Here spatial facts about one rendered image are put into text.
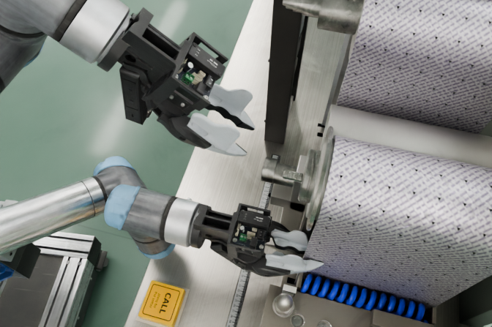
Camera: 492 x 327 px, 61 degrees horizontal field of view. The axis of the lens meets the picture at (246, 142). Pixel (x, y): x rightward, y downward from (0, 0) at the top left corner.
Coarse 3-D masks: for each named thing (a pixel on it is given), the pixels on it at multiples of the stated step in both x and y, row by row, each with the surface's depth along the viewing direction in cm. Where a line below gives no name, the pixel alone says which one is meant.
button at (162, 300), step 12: (156, 288) 81; (168, 288) 81; (180, 288) 81; (144, 300) 80; (156, 300) 80; (168, 300) 80; (180, 300) 80; (144, 312) 79; (156, 312) 79; (168, 312) 79; (168, 324) 78
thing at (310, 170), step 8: (312, 152) 56; (320, 152) 56; (312, 160) 55; (312, 168) 54; (304, 176) 54; (312, 176) 54; (304, 184) 54; (312, 184) 54; (304, 192) 55; (312, 192) 54; (304, 200) 57
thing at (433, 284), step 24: (312, 240) 60; (336, 240) 58; (336, 264) 66; (360, 264) 63; (384, 264) 60; (408, 264) 58; (432, 264) 56; (384, 288) 69; (408, 288) 66; (432, 288) 63; (456, 288) 61
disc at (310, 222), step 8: (328, 128) 58; (328, 136) 53; (328, 144) 52; (328, 152) 51; (320, 176) 51; (320, 184) 50; (320, 192) 50; (312, 208) 53; (312, 216) 52; (312, 224) 53
